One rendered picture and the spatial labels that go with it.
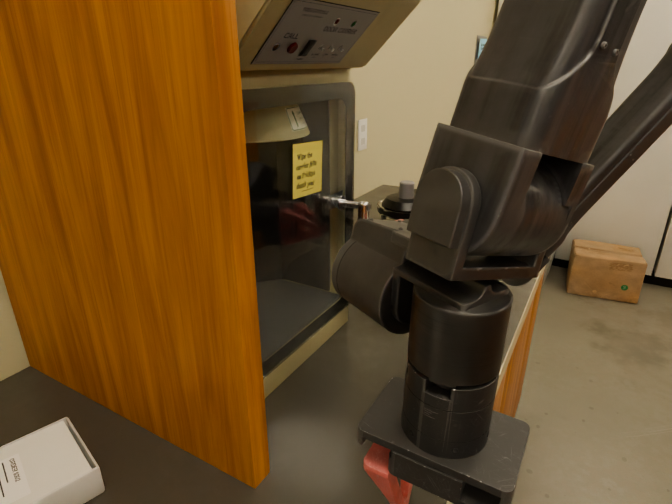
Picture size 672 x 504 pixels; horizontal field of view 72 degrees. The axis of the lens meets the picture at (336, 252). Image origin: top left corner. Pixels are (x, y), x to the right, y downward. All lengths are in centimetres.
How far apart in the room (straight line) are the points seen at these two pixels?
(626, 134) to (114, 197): 61
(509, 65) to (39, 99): 52
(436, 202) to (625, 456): 206
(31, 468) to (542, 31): 66
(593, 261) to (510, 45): 310
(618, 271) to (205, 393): 300
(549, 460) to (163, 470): 166
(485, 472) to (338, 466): 36
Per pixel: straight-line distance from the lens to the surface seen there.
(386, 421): 34
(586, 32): 25
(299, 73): 67
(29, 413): 85
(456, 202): 23
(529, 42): 25
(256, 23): 50
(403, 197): 88
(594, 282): 339
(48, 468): 69
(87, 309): 71
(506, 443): 34
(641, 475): 221
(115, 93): 52
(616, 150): 69
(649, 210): 362
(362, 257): 32
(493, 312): 26
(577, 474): 210
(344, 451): 67
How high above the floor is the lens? 142
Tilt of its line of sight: 23 degrees down
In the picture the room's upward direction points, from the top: straight up
